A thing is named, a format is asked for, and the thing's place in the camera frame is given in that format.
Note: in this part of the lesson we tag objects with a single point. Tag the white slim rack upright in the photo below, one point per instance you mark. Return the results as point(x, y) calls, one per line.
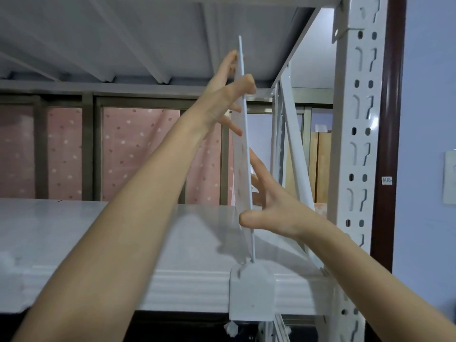
point(279, 121)

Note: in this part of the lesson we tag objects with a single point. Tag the small white label sticker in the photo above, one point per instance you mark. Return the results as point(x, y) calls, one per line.
point(387, 180)

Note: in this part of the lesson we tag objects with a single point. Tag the dark brown door frame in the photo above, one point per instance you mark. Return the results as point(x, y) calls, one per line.
point(388, 121)

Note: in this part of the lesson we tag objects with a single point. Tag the light wooden cabinet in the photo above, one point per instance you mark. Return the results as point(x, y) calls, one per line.
point(322, 167)

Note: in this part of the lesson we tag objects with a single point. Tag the white shelf divider panel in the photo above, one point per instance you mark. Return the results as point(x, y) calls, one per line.
point(242, 156)

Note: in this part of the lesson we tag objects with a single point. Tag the pink dotted curtain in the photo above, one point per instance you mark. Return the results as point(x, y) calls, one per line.
point(135, 145)

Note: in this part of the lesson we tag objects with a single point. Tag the white diagonal rack brace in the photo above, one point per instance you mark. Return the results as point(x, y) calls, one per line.
point(297, 138)

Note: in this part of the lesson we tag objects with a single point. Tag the white perforated rack upright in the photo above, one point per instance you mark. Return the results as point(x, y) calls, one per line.
point(359, 138)

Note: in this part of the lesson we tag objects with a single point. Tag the person's left thumb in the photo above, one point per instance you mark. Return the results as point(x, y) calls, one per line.
point(245, 85)

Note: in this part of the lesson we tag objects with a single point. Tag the white divider clamp bracket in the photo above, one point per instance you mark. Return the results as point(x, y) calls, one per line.
point(251, 292)

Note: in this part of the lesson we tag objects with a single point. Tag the person's right forearm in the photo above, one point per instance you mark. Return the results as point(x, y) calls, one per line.
point(370, 281)

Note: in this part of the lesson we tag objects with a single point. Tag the white ribbed metal rack shelf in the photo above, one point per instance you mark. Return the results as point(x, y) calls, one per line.
point(142, 35)

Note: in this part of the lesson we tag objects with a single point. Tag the white clamp knob screw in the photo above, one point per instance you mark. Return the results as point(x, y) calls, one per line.
point(231, 329)

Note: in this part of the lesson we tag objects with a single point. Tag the grey metal window frame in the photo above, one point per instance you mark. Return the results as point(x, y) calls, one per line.
point(87, 138)

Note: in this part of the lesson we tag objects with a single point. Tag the person's left hand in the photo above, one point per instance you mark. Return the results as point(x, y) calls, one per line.
point(213, 103)

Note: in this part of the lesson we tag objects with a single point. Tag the white wall switch plate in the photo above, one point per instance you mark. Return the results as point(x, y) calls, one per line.
point(450, 178)

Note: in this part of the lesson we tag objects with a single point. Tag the person's right hand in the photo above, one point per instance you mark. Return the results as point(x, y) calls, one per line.
point(281, 213)

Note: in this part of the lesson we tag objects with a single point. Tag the white flat metal rack shelf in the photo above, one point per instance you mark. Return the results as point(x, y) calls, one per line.
point(185, 259)

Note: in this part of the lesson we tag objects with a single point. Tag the person's right thumb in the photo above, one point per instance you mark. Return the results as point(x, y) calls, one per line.
point(250, 219)

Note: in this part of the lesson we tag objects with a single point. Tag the person's left forearm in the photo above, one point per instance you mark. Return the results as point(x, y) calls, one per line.
point(124, 224)

